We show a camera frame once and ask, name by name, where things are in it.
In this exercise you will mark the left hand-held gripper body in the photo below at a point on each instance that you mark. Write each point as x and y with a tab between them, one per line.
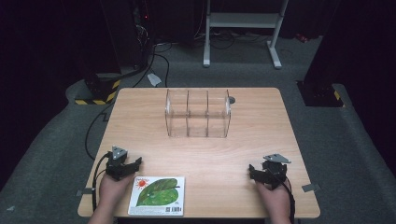
117	166

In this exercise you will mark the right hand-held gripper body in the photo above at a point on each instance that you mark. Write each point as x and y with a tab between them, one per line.
274	172

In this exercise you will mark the white picture book green leaf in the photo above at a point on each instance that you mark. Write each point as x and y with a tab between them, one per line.
157	196

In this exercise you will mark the person's left hand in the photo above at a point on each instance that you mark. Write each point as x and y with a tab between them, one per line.
112	191

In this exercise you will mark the person's right hand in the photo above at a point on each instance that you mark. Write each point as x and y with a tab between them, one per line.
275	200

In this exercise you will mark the grey tape strip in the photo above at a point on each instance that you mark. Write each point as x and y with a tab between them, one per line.
310	187
86	192

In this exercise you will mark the grey round table grommet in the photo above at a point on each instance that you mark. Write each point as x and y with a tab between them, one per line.
232	100

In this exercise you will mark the black yellow striped base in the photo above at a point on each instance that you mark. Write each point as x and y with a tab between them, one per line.
99	93

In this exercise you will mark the clear acrylic divided organizer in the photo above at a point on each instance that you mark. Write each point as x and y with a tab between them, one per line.
198	113

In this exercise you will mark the white floor plug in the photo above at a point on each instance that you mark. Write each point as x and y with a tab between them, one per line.
154	79

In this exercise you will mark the black base yellow corner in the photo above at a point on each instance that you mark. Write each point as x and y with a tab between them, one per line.
320	95

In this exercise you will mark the dark computer tower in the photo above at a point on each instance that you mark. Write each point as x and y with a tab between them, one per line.
134	34

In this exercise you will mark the small red object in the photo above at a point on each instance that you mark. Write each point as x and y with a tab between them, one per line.
301	38

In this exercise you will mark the white metal stand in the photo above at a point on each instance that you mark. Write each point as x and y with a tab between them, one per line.
244	21

